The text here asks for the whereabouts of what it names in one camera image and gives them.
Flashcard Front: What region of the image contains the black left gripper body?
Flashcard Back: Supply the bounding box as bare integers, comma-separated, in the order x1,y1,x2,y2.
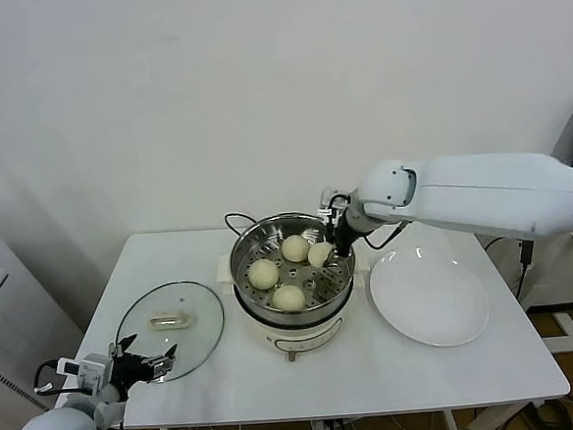
107,351,152,390

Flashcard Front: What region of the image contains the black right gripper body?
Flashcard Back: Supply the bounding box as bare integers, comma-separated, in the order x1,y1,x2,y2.
332,202,369,260

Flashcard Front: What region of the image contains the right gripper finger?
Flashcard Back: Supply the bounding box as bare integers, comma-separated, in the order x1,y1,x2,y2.
322,218,339,252
324,247,350,267

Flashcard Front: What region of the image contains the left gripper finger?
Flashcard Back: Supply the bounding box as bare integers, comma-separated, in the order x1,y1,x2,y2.
140,344,181,382
106,333,140,359

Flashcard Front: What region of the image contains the white steamed baozi bun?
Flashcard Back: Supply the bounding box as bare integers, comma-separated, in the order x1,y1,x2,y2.
280,233,313,264
270,283,307,314
306,241,337,269
246,258,281,292

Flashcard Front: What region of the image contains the glass lid with cream handle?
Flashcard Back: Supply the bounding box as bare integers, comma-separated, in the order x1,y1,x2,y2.
113,277,230,387

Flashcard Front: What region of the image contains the stainless steel steamer basket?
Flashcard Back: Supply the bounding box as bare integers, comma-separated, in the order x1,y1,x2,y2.
212,206,376,332

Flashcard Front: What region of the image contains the cream electric cooker base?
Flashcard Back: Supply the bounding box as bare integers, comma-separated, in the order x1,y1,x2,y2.
216,262,376,368

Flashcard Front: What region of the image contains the white round plate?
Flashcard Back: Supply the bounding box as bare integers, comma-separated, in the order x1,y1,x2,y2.
366,242,494,352

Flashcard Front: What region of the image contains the white cabinet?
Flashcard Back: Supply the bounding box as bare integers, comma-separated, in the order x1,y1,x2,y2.
0,204,94,430

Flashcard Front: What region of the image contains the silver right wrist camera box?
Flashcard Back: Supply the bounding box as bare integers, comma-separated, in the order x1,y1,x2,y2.
315,184,355,220

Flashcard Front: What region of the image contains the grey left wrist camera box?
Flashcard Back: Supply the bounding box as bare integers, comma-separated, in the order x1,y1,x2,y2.
54,352,114,395

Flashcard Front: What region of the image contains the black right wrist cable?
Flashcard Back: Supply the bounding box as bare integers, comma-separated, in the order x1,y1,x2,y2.
363,222,409,250

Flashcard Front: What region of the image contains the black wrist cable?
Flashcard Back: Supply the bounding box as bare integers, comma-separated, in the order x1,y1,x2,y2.
30,357,83,399
363,222,409,250

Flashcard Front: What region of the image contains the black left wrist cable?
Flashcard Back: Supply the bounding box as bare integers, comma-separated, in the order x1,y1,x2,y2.
30,357,83,399

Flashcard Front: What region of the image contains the black cooker power cord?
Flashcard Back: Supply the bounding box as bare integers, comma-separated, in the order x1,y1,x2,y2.
223,210,264,240

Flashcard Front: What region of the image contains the laptop charging cable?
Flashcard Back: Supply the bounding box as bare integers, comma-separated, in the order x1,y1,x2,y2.
482,235,535,305

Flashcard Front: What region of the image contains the black cable bundle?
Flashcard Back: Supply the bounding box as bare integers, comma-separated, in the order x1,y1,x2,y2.
523,396,573,430

